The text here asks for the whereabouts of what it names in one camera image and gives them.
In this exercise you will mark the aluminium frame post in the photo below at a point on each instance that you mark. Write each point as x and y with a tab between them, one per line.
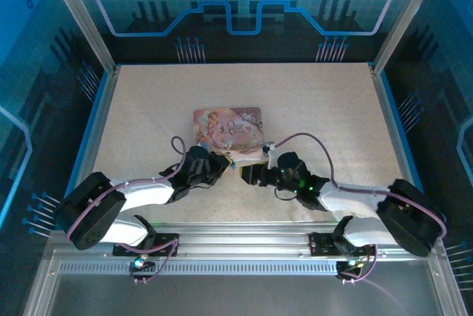
405	17
86	24

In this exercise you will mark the pink illustrated tin box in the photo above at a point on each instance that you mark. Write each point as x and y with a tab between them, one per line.
229	124

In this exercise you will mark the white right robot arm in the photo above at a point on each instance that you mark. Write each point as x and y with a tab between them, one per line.
351	201

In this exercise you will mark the small board with green light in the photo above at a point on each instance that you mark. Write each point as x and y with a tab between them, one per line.
351	263
139	263

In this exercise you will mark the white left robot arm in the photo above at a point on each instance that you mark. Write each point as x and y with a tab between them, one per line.
144	192

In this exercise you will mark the aluminium table side rail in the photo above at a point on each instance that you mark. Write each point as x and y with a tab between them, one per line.
94	135
397	135

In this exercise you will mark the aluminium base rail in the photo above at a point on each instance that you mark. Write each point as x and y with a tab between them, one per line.
240	238

